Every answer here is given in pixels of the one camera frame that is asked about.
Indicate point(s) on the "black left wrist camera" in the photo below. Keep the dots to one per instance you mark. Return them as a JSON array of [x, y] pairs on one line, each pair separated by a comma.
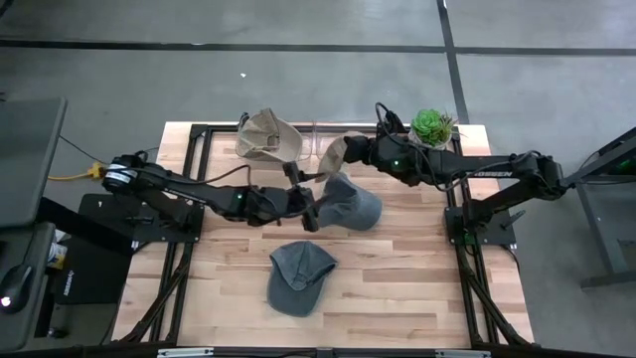
[[275, 201]]

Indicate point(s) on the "black slanted bar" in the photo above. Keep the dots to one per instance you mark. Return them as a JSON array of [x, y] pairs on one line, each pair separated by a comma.
[[84, 226]]

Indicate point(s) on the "black Trossen box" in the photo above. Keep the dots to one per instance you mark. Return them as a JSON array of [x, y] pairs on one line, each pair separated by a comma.
[[94, 278]]

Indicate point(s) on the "black aluminium table frame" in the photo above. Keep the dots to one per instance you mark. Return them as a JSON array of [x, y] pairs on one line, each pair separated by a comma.
[[190, 149]]

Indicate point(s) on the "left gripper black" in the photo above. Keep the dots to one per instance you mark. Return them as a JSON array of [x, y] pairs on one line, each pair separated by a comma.
[[298, 204]]

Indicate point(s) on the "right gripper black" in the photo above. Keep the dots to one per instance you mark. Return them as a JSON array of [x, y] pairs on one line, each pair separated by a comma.
[[360, 149]]

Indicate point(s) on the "white faceted plant pot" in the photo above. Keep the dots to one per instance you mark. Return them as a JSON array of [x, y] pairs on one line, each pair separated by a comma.
[[416, 139]]

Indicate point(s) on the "yellow power plug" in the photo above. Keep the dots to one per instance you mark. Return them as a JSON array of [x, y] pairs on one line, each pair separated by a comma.
[[95, 171]]

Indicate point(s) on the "yellow blue packet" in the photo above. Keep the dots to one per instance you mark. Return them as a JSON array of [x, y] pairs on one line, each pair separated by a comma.
[[57, 253]]

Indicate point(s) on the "silver metal bracket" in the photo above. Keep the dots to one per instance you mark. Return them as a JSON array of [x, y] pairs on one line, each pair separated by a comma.
[[184, 353], [462, 354]]

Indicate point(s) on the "grey side desk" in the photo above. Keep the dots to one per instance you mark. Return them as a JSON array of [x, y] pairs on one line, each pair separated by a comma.
[[20, 328]]

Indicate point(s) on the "grey flat monitor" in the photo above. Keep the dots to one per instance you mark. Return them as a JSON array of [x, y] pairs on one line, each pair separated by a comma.
[[30, 159]]

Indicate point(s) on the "beige baseball cap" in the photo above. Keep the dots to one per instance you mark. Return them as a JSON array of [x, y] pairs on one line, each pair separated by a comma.
[[268, 139], [330, 156]]

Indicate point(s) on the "grey metal stand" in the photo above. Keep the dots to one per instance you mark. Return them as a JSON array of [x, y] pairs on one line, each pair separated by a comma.
[[601, 214]]

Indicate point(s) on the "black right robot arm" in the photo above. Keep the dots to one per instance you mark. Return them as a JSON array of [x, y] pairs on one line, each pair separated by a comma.
[[477, 169]]

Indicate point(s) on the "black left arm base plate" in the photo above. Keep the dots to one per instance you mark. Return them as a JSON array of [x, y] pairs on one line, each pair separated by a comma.
[[99, 219]]

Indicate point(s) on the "green succulent plant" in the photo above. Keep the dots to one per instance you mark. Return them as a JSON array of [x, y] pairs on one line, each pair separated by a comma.
[[429, 126]]

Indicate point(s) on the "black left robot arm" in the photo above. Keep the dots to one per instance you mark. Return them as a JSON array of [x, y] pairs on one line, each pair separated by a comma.
[[174, 186]]

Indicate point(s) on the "grey denim baseball cap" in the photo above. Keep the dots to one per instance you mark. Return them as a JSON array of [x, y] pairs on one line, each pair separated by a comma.
[[353, 204], [298, 283]]

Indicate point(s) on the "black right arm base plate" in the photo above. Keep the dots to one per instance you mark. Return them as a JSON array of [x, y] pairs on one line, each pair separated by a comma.
[[497, 233]]

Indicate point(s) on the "black computer mouse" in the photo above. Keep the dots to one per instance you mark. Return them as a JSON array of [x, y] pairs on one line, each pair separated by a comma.
[[15, 286]]

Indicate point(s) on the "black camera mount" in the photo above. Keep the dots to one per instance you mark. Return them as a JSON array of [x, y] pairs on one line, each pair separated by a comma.
[[393, 122]]

